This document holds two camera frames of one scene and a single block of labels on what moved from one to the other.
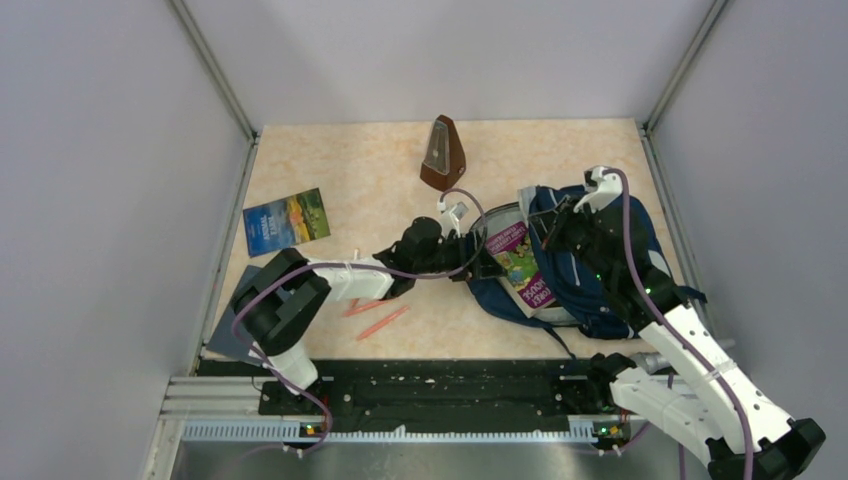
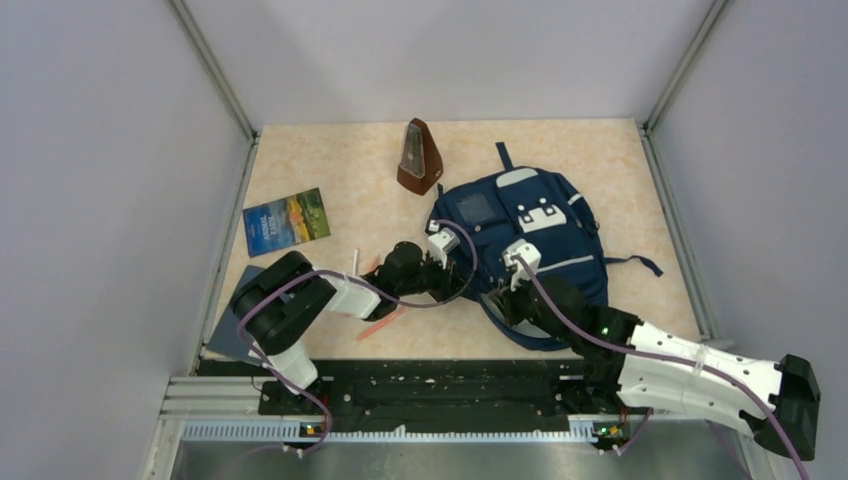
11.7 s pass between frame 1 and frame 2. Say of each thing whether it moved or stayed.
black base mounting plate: stayed
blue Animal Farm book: stayed
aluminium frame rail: stayed
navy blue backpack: moved
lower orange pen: stayed
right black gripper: moved
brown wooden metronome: moved
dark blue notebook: stayed
